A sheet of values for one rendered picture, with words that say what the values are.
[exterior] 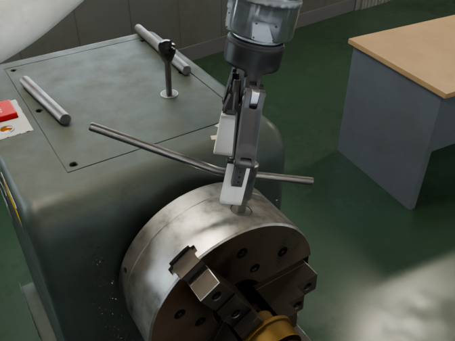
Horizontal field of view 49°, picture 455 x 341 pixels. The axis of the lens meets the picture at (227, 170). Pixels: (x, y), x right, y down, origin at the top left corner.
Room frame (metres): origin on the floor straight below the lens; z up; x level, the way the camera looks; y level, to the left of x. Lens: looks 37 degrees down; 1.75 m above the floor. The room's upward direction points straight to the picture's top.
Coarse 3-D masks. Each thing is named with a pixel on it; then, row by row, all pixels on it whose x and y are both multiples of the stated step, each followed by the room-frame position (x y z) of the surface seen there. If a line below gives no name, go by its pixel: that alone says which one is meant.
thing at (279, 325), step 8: (264, 312) 0.48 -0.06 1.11; (264, 320) 0.47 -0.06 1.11; (272, 320) 0.46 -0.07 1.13; (280, 320) 0.46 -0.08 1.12; (288, 320) 0.47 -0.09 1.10; (256, 328) 0.45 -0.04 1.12; (264, 328) 0.45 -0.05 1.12; (272, 328) 0.45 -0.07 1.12; (280, 328) 0.45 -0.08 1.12; (288, 328) 0.45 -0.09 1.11; (248, 336) 0.44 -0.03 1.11; (256, 336) 0.44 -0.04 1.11; (264, 336) 0.43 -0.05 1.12; (272, 336) 0.43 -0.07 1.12; (280, 336) 0.43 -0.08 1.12; (288, 336) 0.43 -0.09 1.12; (296, 336) 0.44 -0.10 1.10
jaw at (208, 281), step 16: (192, 256) 0.50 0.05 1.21; (176, 272) 0.49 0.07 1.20; (192, 272) 0.49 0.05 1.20; (208, 272) 0.48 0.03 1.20; (192, 288) 0.47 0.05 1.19; (208, 288) 0.46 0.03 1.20; (224, 288) 0.47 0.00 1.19; (208, 304) 0.45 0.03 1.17; (224, 304) 0.46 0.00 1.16; (240, 304) 0.46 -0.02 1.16; (224, 320) 0.44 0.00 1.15; (240, 320) 0.45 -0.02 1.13; (256, 320) 0.45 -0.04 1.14; (240, 336) 0.43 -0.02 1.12
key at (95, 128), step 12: (96, 132) 0.58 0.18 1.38; (108, 132) 0.58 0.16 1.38; (120, 132) 0.58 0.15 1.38; (132, 144) 0.58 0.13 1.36; (144, 144) 0.58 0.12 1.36; (168, 156) 0.58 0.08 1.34; (180, 156) 0.58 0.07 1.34; (204, 168) 0.58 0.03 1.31; (216, 168) 0.58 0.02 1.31; (276, 180) 0.59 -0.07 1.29; (288, 180) 0.59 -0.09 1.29; (300, 180) 0.59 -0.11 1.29; (312, 180) 0.59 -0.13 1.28
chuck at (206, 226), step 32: (192, 224) 0.55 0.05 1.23; (224, 224) 0.55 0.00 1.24; (256, 224) 0.55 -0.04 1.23; (288, 224) 0.58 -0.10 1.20; (160, 256) 0.52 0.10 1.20; (224, 256) 0.51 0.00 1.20; (256, 256) 0.54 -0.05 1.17; (288, 256) 0.58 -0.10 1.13; (128, 288) 0.52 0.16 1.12; (160, 288) 0.47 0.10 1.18; (160, 320) 0.45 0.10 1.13; (192, 320) 0.48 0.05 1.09
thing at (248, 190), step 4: (256, 164) 0.59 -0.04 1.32; (256, 168) 0.58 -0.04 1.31; (252, 172) 0.58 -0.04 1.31; (256, 172) 0.58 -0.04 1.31; (248, 176) 0.58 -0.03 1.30; (252, 176) 0.58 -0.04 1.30; (248, 180) 0.58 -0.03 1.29; (252, 180) 0.58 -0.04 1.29; (248, 184) 0.58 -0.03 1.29; (252, 184) 0.58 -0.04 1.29; (248, 188) 0.58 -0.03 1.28; (252, 188) 0.58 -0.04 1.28; (244, 192) 0.58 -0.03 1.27; (248, 192) 0.58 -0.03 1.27; (252, 192) 0.58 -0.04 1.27; (244, 196) 0.58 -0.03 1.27; (248, 196) 0.58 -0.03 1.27; (244, 200) 0.57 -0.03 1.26; (244, 204) 0.58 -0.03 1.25; (236, 208) 0.58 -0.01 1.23; (240, 208) 0.58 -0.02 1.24; (244, 208) 0.58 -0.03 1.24; (240, 212) 0.58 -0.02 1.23; (244, 212) 0.58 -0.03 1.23
